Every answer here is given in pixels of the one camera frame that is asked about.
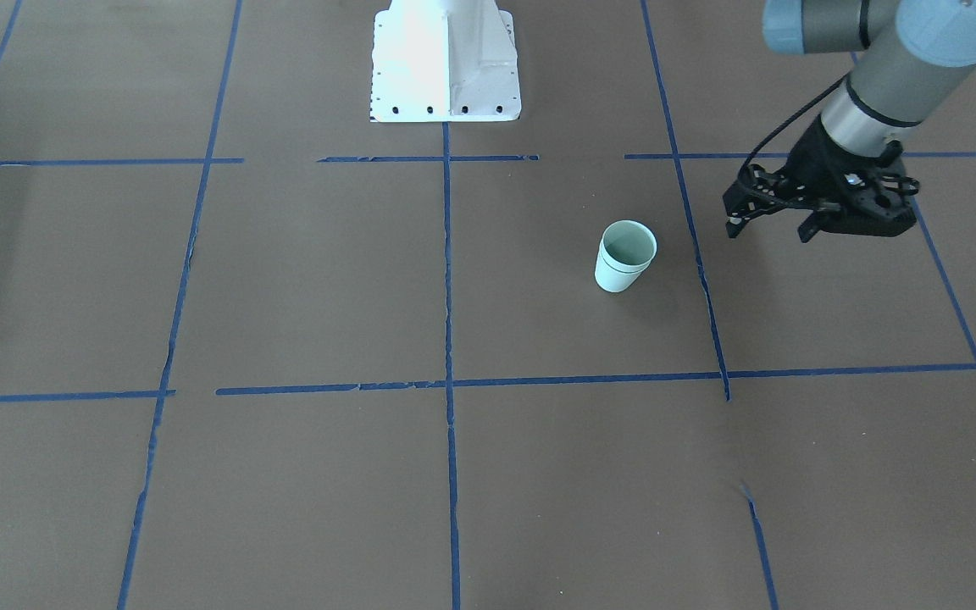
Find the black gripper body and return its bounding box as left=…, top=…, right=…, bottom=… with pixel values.
left=781, top=117, right=919, bottom=213

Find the light green cup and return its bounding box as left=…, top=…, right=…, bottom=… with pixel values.
left=599, top=219, right=658, bottom=273
left=594, top=247, right=654, bottom=293

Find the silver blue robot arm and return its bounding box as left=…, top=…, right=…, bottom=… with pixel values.
left=722, top=1, right=976, bottom=242

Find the brown paper table cover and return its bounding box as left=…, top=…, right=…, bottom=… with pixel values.
left=0, top=1, right=976, bottom=609

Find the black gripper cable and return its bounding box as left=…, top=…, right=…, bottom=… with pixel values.
left=742, top=72, right=853, bottom=208

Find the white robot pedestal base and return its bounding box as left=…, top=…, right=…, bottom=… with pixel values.
left=369, top=1, right=523, bottom=123

